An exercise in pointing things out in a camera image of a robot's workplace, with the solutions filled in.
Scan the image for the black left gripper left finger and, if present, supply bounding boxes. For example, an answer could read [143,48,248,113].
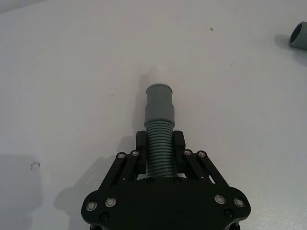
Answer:
[100,131,148,190]

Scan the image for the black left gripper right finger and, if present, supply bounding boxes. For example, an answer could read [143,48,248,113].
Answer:
[173,130,229,187]

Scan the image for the grey corrugated hose with cuff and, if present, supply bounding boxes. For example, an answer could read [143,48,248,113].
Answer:
[143,83,178,178]

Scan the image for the white plastic pipe piece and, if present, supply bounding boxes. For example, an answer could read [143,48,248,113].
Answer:
[148,64,172,87]

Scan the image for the grey plastic tube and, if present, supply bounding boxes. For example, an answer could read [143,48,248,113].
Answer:
[288,21,307,51]

